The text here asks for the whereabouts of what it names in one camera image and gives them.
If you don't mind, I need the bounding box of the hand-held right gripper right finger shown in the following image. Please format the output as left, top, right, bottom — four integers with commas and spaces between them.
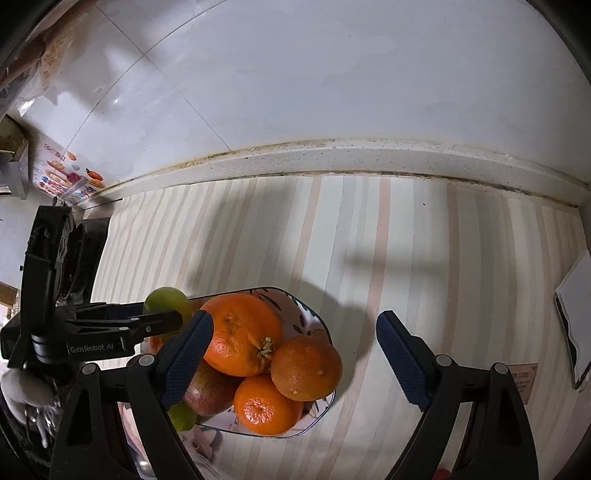
375, 310, 541, 480

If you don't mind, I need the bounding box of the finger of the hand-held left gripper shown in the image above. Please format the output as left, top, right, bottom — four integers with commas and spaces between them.
69, 301, 147, 322
117, 311, 184, 342

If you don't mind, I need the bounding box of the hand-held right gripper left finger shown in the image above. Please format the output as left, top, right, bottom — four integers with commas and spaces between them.
48, 310, 215, 480

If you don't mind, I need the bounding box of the small bright orange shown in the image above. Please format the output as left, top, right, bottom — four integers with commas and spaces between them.
233, 374, 305, 437
148, 335, 178, 356

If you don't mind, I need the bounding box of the green apple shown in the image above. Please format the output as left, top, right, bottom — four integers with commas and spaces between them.
143, 286, 192, 337
168, 399, 199, 432

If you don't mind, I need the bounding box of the reddish brown apple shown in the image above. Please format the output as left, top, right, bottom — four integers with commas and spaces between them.
182, 357, 243, 417

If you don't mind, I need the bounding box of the large orange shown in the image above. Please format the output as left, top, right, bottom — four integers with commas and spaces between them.
198, 293, 284, 377

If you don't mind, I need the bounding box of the dark speckled orange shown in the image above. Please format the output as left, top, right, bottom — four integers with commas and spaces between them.
270, 335, 343, 402

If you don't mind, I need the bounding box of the leaf print oval plate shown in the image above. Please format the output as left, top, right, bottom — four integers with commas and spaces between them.
139, 286, 338, 439

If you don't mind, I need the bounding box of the black glass cooktop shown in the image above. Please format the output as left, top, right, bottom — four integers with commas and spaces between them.
58, 217, 112, 305

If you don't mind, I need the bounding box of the brown card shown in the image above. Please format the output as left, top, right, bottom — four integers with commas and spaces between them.
505, 363, 539, 407

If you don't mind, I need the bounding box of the striped cat print table mat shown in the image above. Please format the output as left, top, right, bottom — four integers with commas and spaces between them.
90, 173, 591, 480

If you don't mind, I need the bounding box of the colourful wall sticker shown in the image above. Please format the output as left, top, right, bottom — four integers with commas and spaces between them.
30, 143, 107, 201

